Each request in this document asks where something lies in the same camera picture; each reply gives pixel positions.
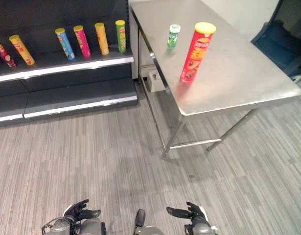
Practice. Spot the grey floor box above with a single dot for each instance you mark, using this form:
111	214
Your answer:
154	81

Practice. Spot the stainless steel table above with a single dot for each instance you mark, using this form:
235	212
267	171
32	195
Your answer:
214	61

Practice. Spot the blue chips can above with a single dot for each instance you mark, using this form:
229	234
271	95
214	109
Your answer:
65	44

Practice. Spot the pink chips can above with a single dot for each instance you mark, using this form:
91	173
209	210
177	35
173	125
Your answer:
82	41

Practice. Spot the maroon chips can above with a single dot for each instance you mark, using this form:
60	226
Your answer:
3	53

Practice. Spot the orange chips can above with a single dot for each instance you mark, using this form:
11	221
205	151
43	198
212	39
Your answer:
22	50

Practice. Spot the green chips can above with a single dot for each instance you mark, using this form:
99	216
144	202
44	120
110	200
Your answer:
121	36

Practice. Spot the dark store shelf unit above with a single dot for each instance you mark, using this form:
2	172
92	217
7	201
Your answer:
67	80

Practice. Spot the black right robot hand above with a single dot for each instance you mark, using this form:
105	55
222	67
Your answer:
189	212

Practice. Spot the silver robot leg with foot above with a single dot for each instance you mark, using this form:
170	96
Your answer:
143	224

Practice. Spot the small green white bottle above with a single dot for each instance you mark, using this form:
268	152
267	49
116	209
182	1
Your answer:
174	35

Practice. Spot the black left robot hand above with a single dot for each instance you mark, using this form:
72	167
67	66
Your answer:
79	211

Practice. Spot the dark blue chair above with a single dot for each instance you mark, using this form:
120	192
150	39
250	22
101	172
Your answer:
281	46

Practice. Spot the red chips can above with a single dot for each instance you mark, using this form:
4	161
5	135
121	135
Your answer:
197	52

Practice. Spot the yellow chips can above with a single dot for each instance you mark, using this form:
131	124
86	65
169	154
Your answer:
102	38

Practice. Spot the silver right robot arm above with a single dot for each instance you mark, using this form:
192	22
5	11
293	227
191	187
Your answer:
199	227

